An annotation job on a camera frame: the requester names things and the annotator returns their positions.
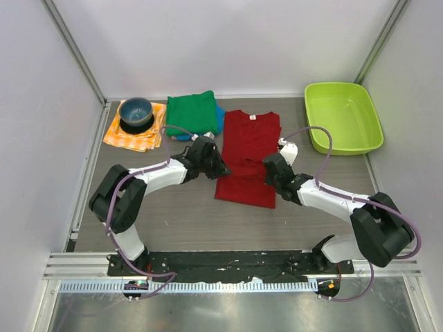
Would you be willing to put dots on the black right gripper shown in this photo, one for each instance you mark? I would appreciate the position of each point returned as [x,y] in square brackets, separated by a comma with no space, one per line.
[268,180]

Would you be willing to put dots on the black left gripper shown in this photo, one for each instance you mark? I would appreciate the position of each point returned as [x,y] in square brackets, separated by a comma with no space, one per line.
[221,169]

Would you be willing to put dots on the red t-shirt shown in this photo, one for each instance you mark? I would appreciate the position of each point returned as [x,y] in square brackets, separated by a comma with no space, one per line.
[248,139]

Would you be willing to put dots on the lime green plastic tub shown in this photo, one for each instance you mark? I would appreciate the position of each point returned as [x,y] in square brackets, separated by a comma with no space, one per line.
[347,111]

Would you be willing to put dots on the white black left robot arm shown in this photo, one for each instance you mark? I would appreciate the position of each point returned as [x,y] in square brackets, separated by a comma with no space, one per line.
[118,198]

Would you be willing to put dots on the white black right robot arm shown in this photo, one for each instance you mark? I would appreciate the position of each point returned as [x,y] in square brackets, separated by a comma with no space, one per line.
[379,232]

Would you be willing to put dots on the blue folded t-shirt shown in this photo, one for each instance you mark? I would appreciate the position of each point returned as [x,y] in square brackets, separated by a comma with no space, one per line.
[220,113]

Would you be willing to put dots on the green folded t-shirt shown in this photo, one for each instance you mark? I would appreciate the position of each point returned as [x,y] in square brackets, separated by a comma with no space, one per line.
[195,113]

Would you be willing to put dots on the black saucer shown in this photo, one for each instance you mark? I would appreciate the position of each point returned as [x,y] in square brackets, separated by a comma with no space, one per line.
[135,129]

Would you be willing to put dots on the blue ceramic bowl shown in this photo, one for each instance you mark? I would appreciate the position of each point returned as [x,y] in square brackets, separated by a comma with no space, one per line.
[136,111]

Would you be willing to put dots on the orange checkered cloth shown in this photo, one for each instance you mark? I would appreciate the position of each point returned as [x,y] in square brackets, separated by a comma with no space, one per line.
[151,138]

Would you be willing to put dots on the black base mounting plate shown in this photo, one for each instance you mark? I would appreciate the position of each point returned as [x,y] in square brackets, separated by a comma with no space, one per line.
[231,267]

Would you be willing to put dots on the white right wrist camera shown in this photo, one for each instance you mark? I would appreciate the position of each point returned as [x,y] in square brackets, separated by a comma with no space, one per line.
[288,150]

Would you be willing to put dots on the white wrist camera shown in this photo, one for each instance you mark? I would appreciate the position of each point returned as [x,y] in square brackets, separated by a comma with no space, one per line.
[207,134]
[288,150]

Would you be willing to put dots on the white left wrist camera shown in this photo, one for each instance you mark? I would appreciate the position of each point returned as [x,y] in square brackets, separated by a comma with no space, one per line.
[207,134]

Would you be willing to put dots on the white slotted cable duct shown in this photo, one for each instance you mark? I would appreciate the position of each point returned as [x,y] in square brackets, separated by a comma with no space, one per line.
[128,286]

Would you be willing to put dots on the right aluminium frame post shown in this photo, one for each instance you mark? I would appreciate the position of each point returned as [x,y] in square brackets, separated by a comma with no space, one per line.
[381,40]

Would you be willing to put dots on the aluminium frame post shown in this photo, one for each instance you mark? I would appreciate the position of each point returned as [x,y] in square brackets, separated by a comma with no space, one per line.
[381,40]
[73,48]

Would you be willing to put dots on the left aluminium frame post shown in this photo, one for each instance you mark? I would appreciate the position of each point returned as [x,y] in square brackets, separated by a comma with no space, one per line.
[73,48]

